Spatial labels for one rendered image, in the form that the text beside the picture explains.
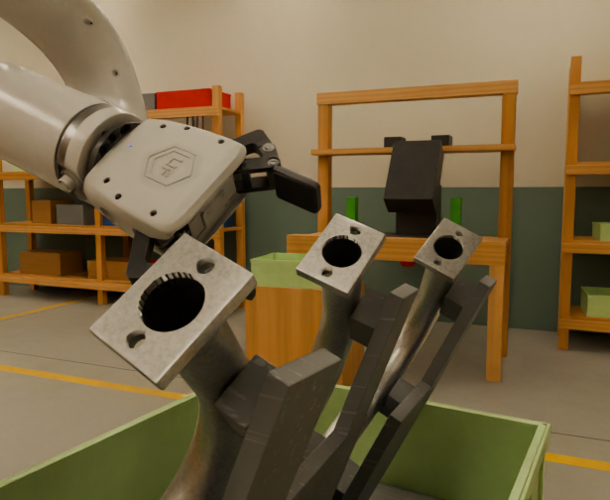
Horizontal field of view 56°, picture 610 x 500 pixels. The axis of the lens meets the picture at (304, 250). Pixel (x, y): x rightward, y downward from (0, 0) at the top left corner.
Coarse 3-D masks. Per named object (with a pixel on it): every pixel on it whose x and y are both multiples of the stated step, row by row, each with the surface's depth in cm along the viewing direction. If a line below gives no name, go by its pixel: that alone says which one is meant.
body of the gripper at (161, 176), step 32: (128, 128) 47; (160, 128) 47; (192, 128) 47; (96, 160) 45; (128, 160) 45; (160, 160) 44; (192, 160) 44; (224, 160) 44; (96, 192) 44; (128, 192) 43; (160, 192) 42; (192, 192) 42; (224, 192) 45; (128, 224) 43; (160, 224) 41; (192, 224) 43
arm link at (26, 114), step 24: (0, 72) 50; (24, 72) 50; (0, 96) 48; (24, 96) 48; (48, 96) 47; (72, 96) 48; (0, 120) 48; (24, 120) 47; (48, 120) 46; (0, 144) 49; (24, 144) 47; (48, 144) 46; (24, 168) 49; (48, 168) 47
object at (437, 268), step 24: (432, 240) 53; (456, 240) 53; (480, 240) 53; (432, 264) 51; (456, 264) 51; (432, 288) 56; (432, 312) 59; (408, 336) 61; (408, 360) 61; (384, 384) 59; (360, 432) 57
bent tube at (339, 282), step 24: (336, 216) 41; (336, 240) 40; (360, 240) 40; (384, 240) 40; (312, 264) 39; (336, 264) 43; (360, 264) 38; (336, 288) 37; (360, 288) 42; (336, 312) 43; (336, 336) 46
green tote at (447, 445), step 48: (336, 384) 78; (144, 432) 66; (192, 432) 73; (432, 432) 71; (480, 432) 68; (528, 432) 65; (48, 480) 55; (96, 480) 60; (144, 480) 66; (384, 480) 74; (432, 480) 71; (480, 480) 68; (528, 480) 52
